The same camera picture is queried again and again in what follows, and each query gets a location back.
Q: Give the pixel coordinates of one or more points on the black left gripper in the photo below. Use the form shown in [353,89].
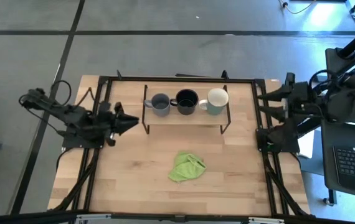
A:
[107,123]

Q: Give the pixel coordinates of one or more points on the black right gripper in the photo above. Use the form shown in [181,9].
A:
[299,96]

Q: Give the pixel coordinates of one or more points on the grey mug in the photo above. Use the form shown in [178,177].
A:
[160,104]

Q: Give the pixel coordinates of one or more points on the green mug with white inside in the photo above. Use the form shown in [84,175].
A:
[217,98]

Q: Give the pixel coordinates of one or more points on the black mug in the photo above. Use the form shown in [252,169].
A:
[187,101]

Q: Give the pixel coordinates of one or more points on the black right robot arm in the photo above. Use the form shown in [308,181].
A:
[345,99]

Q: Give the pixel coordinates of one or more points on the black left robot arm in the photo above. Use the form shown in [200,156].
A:
[71,119]

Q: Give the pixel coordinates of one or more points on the wooden shelf with black legs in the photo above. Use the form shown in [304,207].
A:
[196,119]

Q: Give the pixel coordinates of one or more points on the white paper sheet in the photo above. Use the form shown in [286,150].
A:
[307,146]

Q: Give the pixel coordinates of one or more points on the black side desk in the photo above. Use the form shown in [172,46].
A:
[331,60]

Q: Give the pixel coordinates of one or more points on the green microfibre cloth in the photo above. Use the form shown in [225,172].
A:
[185,168]

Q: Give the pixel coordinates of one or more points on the black overhead rig beam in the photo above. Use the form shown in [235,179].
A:
[177,217]

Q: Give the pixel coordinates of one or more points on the desk caster wheel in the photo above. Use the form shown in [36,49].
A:
[328,202]

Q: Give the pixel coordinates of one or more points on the black aluminium table frame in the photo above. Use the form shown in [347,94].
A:
[134,79]

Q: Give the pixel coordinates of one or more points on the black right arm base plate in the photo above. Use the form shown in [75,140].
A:
[291,146]

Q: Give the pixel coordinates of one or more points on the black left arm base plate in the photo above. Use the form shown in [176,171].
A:
[81,143]

